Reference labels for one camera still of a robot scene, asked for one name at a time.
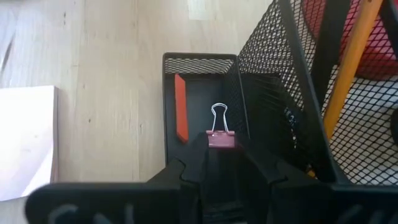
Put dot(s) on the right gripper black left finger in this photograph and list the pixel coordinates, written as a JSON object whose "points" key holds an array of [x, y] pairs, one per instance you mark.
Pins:
{"points": [[174, 199]]}

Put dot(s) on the red desk lamp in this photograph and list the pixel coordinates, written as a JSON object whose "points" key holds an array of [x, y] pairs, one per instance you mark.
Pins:
{"points": [[376, 53]]}

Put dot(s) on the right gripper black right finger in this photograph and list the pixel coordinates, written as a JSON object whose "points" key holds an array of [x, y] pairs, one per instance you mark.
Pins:
{"points": [[295, 202]]}

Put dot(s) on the black mesh desk organizer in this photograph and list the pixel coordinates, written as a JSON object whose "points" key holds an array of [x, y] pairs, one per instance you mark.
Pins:
{"points": [[267, 53]]}

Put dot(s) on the pink sticky note pad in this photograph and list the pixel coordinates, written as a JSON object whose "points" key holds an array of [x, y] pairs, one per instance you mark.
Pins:
{"points": [[25, 140]]}

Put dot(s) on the pink binder clip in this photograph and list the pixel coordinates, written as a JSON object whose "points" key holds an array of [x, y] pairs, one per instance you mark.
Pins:
{"points": [[220, 140]]}

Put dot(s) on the orange flat bar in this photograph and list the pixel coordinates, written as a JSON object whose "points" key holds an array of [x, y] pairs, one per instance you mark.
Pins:
{"points": [[181, 109]]}

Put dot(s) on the orange wooden pencil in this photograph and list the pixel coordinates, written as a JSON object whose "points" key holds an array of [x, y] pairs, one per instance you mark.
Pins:
{"points": [[351, 62]]}

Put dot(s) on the black pen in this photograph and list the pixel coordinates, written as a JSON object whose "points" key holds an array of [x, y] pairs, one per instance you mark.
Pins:
{"points": [[329, 46]]}

